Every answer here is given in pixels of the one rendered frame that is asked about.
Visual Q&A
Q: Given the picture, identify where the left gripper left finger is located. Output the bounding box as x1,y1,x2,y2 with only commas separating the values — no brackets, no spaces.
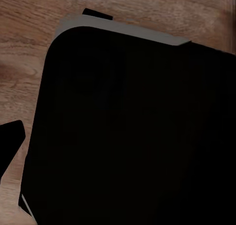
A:
0,120,26,179

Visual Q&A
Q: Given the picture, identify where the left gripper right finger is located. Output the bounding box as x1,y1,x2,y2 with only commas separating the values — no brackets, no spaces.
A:
220,120,236,159

